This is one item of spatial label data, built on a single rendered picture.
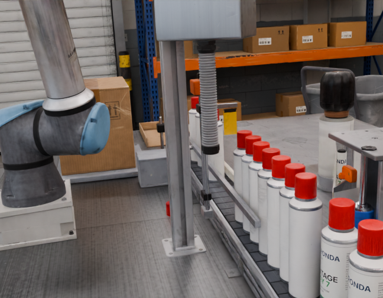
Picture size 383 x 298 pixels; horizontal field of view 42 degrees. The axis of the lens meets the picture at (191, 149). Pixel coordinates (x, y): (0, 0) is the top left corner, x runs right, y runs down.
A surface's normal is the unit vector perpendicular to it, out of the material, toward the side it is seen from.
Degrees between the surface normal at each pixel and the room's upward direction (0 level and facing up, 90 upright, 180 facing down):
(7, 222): 90
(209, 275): 0
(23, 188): 70
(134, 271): 0
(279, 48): 92
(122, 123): 90
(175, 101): 90
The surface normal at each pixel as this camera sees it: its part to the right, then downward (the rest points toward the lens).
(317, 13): 0.26, 0.24
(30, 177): 0.31, -0.11
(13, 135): -0.21, 0.21
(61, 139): -0.23, 0.43
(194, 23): -0.40, 0.26
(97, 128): 0.99, 0.07
